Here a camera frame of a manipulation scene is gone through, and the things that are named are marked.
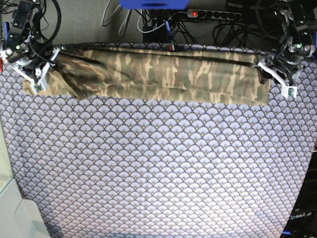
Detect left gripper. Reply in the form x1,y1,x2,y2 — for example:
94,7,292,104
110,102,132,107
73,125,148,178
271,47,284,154
254,43,316,98

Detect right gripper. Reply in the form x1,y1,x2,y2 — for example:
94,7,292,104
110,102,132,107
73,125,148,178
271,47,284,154
0,41,60,95

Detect camouflage T-shirt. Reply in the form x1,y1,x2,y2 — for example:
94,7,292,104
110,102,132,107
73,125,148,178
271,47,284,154
22,47,272,107

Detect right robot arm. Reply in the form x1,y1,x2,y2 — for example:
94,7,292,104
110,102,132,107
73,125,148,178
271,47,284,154
0,0,61,95

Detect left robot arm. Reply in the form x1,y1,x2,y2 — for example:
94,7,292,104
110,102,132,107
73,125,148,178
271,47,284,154
254,0,317,98

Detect blue clamp at left edge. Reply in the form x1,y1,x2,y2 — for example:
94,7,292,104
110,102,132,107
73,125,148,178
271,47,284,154
3,22,10,40

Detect fan-patterned tablecloth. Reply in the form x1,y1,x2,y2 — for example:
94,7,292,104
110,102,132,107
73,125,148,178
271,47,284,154
0,59,317,238

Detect blue box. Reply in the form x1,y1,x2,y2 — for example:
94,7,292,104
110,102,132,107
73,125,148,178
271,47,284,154
120,0,189,10

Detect black power strip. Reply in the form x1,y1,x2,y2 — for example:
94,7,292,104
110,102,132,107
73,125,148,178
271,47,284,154
186,9,243,22

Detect black OpenArm case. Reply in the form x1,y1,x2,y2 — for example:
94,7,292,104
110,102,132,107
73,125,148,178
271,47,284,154
281,152,317,238

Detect white plastic bin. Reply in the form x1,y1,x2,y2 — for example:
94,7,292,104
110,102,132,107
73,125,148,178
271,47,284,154
0,129,50,238

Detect tangled black cables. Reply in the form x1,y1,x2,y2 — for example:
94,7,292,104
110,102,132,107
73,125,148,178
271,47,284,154
138,7,283,48

